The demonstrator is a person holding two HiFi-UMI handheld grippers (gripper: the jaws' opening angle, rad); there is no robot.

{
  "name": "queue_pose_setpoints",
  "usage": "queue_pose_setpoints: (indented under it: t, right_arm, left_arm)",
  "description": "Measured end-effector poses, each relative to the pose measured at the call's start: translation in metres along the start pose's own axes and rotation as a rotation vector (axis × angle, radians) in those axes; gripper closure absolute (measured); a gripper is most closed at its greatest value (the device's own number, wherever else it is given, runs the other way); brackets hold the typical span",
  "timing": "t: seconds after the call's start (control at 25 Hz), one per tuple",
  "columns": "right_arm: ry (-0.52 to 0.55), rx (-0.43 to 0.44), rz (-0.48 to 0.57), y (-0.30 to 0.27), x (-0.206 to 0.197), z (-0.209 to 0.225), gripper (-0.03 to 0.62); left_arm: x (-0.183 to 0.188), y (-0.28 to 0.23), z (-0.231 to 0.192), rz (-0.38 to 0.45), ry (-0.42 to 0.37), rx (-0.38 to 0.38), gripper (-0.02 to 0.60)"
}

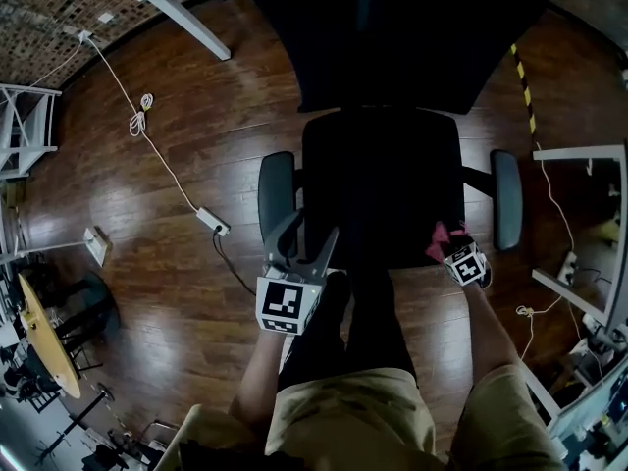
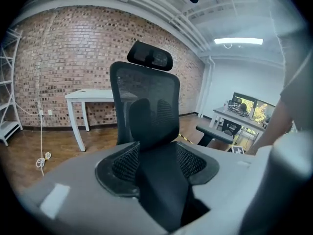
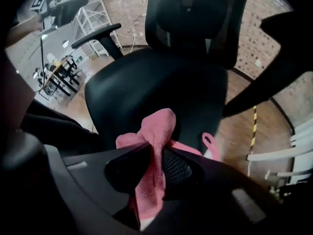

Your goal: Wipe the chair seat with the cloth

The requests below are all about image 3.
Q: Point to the pink cloth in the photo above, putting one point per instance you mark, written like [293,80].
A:
[159,124]

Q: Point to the white metal shelf rack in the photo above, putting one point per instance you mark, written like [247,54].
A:
[99,49]

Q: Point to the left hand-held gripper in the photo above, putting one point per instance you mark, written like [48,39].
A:
[40,0]

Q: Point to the white wall plug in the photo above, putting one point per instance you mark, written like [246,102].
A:
[134,34]

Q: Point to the person's left forearm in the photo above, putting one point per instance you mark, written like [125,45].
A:
[22,30]

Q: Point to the round wooden table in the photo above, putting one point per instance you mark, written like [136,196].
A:
[57,68]

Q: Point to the black mesh chair backrest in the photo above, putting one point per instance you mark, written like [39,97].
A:
[195,13]

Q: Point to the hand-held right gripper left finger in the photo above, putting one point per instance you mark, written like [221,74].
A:
[90,177]

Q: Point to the black office chair seat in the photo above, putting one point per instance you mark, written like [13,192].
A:
[151,87]

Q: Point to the yellow black striped tape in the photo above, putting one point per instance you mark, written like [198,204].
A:
[255,121]

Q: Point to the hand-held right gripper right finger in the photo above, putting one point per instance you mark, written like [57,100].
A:
[220,192]

